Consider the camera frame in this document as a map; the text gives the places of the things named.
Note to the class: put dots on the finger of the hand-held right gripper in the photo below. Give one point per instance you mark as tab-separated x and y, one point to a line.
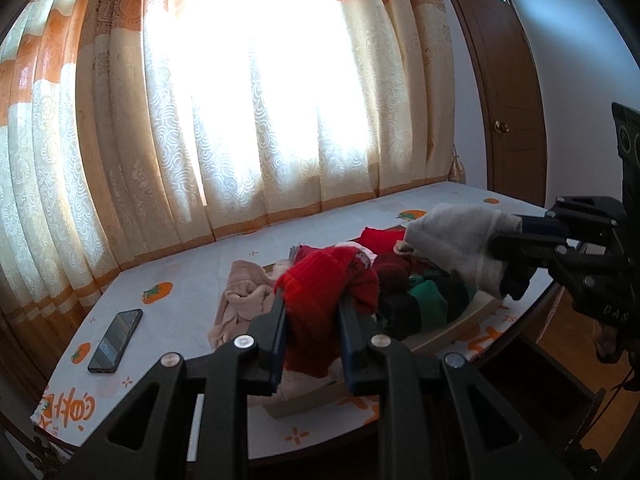
530	249
542	226

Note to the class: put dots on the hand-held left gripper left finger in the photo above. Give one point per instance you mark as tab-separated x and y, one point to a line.
278	350

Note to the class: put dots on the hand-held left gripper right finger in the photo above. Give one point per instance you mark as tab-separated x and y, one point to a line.
348	360

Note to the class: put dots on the red ribbed underwear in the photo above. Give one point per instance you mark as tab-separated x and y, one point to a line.
315	300

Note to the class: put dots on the grey sock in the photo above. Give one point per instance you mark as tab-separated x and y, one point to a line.
450	240

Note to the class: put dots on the shallow cardboard box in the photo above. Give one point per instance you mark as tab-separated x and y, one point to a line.
460	327

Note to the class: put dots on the beige underwear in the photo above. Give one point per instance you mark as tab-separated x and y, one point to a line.
240	300

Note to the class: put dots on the black underwear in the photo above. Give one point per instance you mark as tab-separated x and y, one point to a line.
400	315

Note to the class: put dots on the maroon underwear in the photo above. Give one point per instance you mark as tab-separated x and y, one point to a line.
395	275

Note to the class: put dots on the person's right hand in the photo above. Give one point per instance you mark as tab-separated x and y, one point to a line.
609	342

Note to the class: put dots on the green and black sock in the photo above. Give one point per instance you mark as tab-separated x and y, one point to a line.
430	305

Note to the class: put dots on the beige curtain tassel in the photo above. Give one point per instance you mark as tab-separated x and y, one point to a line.
456	170

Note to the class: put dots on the brass door knob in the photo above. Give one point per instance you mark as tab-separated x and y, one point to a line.
502	127

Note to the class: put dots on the persimmon print tablecloth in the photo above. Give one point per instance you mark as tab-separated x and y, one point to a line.
175	320

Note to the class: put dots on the black smartphone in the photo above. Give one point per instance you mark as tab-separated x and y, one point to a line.
115	340

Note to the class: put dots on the brown wooden door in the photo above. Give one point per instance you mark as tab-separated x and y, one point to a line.
500	60

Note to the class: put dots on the cream and orange curtain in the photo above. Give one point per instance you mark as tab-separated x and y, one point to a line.
250	110

